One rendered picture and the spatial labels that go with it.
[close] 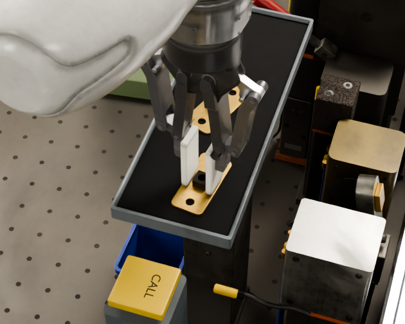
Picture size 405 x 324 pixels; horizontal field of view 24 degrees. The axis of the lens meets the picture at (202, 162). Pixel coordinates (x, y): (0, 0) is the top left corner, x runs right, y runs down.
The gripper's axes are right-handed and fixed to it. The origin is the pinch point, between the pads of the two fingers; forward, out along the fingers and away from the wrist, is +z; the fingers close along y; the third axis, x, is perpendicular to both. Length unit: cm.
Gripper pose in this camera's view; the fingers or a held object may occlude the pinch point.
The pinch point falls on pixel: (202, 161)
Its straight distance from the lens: 101.4
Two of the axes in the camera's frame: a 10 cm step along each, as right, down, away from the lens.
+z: 0.0, 6.4, 7.7
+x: 4.3, -6.9, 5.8
